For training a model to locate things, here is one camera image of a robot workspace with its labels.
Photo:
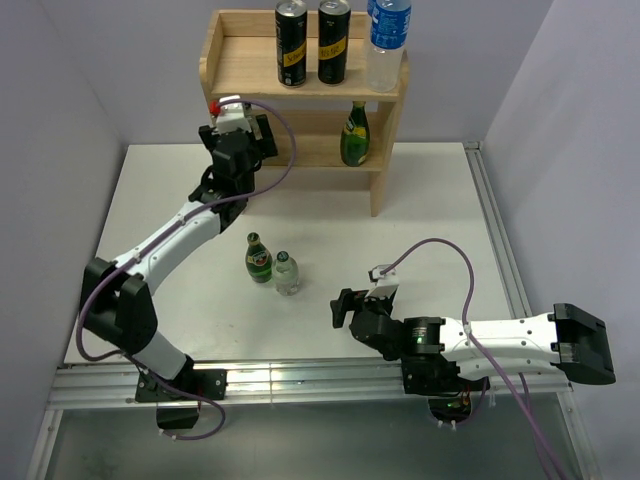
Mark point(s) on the black can yellow label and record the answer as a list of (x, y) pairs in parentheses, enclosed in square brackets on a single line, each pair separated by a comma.
[(333, 30)]

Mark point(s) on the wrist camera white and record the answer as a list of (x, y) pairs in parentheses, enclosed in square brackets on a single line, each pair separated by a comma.
[(229, 114), (385, 282)]

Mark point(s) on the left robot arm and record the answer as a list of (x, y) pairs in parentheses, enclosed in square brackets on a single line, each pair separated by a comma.
[(117, 296)]

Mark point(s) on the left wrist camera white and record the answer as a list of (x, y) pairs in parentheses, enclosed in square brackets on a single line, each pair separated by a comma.
[(229, 114)]

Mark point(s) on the aluminium frame rails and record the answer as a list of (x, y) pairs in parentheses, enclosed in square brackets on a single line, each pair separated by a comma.
[(439, 188)]

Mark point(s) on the front clear water bottle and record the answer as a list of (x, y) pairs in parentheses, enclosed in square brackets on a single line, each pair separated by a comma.
[(387, 34)]

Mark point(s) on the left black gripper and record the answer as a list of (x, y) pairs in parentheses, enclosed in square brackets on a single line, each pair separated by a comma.
[(267, 146)]

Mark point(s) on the green bottle yellow label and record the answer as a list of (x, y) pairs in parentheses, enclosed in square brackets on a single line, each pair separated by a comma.
[(355, 136)]

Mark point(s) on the clear water bottle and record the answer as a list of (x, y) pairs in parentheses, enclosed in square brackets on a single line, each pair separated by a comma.
[(387, 34), (370, 7)]

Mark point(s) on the wooden two-tier shelf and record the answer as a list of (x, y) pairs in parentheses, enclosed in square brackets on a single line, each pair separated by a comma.
[(239, 58)]

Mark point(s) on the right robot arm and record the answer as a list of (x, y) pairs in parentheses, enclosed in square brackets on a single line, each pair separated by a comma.
[(438, 355)]

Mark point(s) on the rear clear water bottle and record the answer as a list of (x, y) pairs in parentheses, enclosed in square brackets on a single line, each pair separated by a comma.
[(370, 7)]

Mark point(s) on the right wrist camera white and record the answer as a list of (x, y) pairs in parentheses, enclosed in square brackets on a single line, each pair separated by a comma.
[(385, 282)]

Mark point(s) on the clear soda bottle right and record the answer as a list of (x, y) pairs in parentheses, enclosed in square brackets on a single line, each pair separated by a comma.
[(285, 273)]

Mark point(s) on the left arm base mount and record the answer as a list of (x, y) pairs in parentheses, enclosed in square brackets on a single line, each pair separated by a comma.
[(178, 408)]

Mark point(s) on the green bottle red label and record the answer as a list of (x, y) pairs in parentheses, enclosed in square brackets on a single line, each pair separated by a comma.
[(258, 259)]

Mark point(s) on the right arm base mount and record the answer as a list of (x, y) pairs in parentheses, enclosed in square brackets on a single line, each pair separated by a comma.
[(448, 394)]

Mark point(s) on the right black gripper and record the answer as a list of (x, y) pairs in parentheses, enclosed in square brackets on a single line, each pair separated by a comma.
[(355, 299)]

